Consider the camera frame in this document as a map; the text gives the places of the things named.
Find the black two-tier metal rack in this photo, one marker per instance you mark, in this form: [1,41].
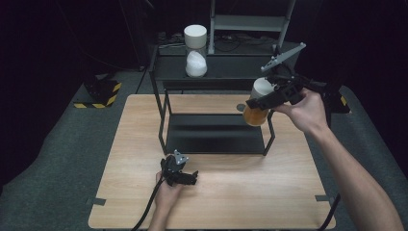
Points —
[211,134]

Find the person's right hand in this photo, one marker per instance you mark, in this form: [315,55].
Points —
[308,112]

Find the grey metal stand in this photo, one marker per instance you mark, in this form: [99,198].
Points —
[247,22]

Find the white-lidded jar with orange contents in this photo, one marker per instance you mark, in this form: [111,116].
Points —
[255,117]

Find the person's left hand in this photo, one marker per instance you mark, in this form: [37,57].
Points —
[168,195]

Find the black yellow striped stand base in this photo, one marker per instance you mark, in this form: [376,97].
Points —
[338,102]
[99,93]

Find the grey tape strip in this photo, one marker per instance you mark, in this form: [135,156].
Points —
[324,198]
[96,201]

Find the grey round sticker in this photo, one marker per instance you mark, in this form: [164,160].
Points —
[241,107]

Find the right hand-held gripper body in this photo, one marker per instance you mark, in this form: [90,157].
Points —
[288,85]

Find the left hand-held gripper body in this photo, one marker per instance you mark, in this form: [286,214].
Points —
[173,166]

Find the white-lidded jar with white contents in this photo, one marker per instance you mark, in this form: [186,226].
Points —
[195,35]

